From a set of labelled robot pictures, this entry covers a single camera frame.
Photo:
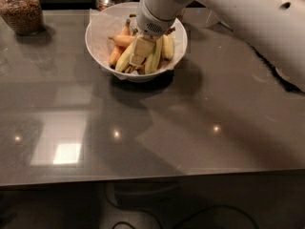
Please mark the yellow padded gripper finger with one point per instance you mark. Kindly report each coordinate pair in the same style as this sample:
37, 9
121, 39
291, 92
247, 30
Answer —
142, 46

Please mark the curved yellow banana back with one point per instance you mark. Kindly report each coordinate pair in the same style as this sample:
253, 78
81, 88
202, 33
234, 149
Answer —
167, 47

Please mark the black mesh mat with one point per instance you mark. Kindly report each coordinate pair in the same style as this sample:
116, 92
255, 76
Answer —
278, 76

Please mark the small orange banana left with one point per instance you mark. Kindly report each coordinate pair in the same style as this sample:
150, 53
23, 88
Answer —
117, 51

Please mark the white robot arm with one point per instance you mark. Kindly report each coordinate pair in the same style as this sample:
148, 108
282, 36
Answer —
275, 28

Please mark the white bowl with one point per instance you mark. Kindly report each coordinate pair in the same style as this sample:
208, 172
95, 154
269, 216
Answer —
136, 77

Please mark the small orange banana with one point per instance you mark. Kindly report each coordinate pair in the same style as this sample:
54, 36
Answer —
117, 51
122, 40

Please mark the glass jar of grains left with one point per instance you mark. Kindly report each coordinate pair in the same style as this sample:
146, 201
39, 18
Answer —
24, 17

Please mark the yellow-green banana middle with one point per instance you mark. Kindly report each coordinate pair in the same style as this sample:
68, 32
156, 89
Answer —
153, 59

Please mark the long yellow-green banana front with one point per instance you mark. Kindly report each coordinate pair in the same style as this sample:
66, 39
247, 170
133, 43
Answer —
124, 60

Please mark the small orange banana upper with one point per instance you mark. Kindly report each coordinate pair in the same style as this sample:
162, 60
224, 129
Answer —
122, 40

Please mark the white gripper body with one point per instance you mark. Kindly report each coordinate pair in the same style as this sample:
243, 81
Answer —
148, 22

